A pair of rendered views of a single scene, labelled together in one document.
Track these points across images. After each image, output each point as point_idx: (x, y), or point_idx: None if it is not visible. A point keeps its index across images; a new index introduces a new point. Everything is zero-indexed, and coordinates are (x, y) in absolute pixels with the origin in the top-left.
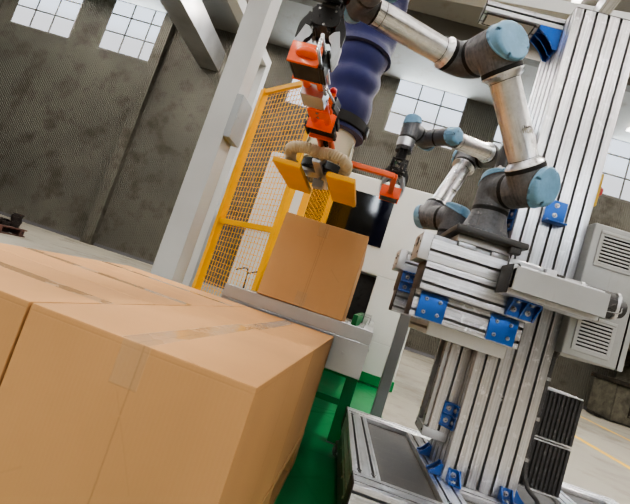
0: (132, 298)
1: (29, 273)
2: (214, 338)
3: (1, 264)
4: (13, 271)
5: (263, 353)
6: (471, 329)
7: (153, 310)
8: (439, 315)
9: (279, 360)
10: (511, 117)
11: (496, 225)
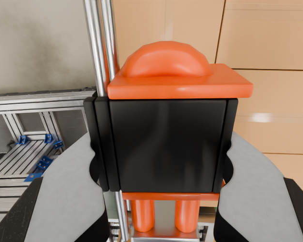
0: (228, 60)
1: (284, 16)
2: (156, 22)
3: None
4: (289, 2)
5: (128, 31)
6: (6, 177)
7: (205, 43)
8: (29, 177)
9: (117, 27)
10: None
11: None
